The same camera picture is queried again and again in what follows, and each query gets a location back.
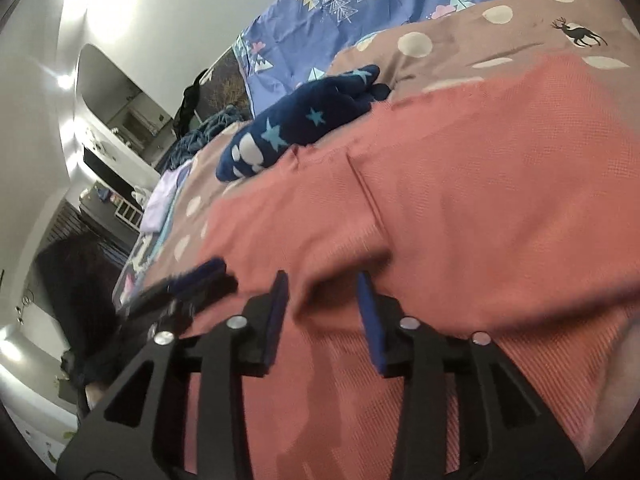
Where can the brown dotted blanket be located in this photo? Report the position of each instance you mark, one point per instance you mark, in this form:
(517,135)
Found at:
(450,45)

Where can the dark patterned panel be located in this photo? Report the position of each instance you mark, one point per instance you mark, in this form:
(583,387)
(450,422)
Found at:
(227,85)

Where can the navy star print garment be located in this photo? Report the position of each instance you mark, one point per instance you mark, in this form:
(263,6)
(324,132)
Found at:
(280,125)

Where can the dark cabinet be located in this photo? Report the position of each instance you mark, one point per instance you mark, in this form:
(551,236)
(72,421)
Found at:
(75,260)

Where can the white folded cloth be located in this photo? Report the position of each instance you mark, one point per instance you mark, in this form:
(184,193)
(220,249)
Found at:
(160,200)

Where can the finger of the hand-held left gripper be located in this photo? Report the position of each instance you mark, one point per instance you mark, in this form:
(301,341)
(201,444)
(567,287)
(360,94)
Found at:
(200,271)
(200,294)

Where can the arched wall mirror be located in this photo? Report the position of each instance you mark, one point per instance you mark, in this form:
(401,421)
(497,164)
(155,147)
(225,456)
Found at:
(120,95)

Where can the light blue printed bedsheet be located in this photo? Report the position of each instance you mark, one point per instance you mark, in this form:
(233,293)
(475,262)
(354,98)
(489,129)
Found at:
(137,265)

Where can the black wall shelf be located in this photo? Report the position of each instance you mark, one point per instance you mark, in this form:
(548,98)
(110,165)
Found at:
(115,170)

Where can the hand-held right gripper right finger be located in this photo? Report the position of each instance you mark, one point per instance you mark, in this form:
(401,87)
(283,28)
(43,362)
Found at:
(369,320)

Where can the white small rack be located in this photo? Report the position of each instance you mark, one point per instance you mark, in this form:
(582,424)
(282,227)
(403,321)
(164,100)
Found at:
(129,215)

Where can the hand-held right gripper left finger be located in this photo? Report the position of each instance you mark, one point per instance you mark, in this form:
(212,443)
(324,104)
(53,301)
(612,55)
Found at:
(277,320)

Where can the coral knit garment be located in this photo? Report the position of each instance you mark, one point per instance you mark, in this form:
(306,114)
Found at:
(475,210)

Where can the blue tree print sheet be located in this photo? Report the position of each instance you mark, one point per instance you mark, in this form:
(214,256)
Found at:
(400,0)

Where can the teal crumpled blanket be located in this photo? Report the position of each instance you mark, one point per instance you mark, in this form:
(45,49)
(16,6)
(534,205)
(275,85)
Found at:
(210,130)

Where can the black hanging bag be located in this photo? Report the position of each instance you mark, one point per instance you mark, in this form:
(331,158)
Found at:
(190,100)

